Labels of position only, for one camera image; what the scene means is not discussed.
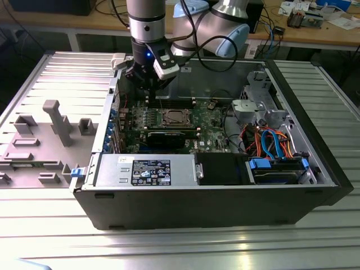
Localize metal socket cover frame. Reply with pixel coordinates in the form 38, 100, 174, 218
162, 109, 192, 126

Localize black RAM slot bank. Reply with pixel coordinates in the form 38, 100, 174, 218
146, 124, 201, 139
146, 95, 196, 110

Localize CPU socket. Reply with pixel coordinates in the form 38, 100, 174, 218
161, 108, 194, 127

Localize beige case clip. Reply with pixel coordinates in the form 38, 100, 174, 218
111, 53, 127, 71

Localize black graphics card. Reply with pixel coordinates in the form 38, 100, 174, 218
146, 129, 188, 150

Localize wooden desk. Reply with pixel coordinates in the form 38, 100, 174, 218
0, 0, 360, 53

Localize green motherboard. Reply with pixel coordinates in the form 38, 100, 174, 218
118, 97, 234, 154

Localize grey power supply unit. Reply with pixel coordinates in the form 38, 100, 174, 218
94, 154, 197, 188

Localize large black box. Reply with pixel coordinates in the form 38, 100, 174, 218
8, 0, 92, 16

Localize grey parts rack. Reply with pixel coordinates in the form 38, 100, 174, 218
0, 100, 99, 189

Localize black plastic shroud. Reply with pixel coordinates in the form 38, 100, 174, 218
195, 153, 250, 186

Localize tall black desktop box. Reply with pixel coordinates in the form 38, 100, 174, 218
249, 0, 265, 34

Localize silver metal drive cage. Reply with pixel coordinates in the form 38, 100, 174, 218
231, 70, 295, 133

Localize black open PC case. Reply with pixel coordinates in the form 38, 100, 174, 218
69, 53, 354, 231

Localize white paper cards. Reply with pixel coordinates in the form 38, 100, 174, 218
278, 1, 310, 15

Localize copper wound transformer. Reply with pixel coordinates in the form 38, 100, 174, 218
286, 12, 304, 28

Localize hard disk in blue carrier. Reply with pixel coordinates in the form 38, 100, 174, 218
247, 157, 310, 185

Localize grey electronic device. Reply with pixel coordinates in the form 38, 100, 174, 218
303, 8, 324, 29

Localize white paper sheets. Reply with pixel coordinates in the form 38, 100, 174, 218
326, 15, 360, 30

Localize pale blue rounded object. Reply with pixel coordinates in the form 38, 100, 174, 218
11, 257, 53, 270

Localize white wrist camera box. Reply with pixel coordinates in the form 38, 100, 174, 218
152, 47, 181, 81

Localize blue wire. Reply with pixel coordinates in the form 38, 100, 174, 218
260, 129, 285, 160

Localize orange wire bundle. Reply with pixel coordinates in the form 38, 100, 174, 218
242, 125, 295, 158

